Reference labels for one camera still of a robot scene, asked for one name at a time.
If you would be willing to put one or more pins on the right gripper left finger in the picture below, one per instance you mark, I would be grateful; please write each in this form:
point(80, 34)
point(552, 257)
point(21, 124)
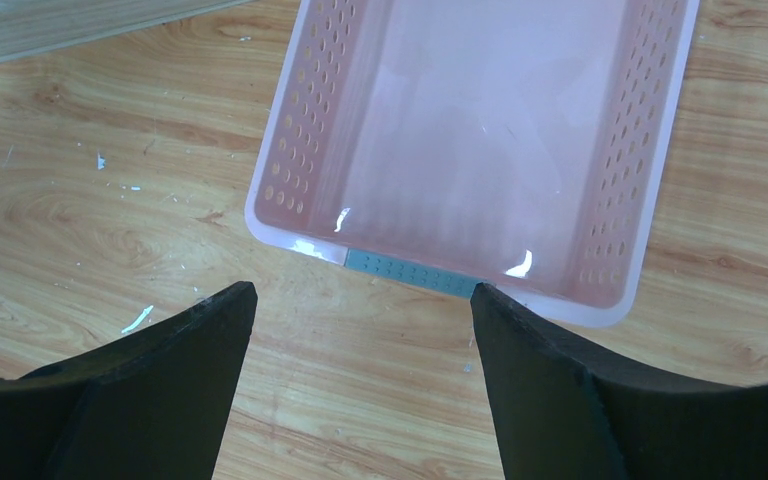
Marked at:
point(151, 405)

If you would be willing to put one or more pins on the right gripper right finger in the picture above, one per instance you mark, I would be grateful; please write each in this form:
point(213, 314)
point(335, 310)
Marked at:
point(564, 407)

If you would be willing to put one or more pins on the pink plastic basket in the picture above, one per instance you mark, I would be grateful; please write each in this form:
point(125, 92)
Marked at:
point(447, 143)

